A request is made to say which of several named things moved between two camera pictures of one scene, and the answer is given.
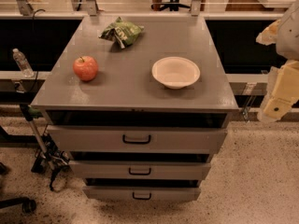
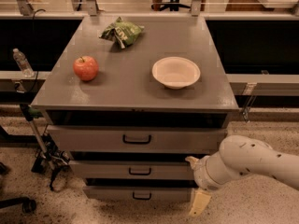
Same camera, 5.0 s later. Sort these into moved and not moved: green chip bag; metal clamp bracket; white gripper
Moved: white gripper
Not moved: metal clamp bracket; green chip bag
